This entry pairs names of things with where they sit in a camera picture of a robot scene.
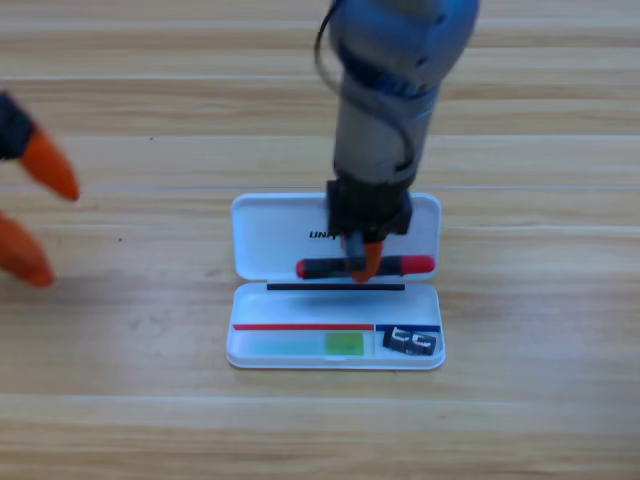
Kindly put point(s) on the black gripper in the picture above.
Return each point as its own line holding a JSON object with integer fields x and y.
{"x": 370, "y": 210}
{"x": 12, "y": 130}

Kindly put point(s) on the red black marker pen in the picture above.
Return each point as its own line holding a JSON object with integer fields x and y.
{"x": 410, "y": 265}

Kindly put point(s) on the black eraser with white print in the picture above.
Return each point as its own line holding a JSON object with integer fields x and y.
{"x": 410, "y": 341}

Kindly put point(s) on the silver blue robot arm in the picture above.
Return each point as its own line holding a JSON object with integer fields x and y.
{"x": 390, "y": 75}

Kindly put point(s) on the white Unitree pencil case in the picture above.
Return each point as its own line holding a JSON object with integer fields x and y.
{"x": 280, "y": 305}

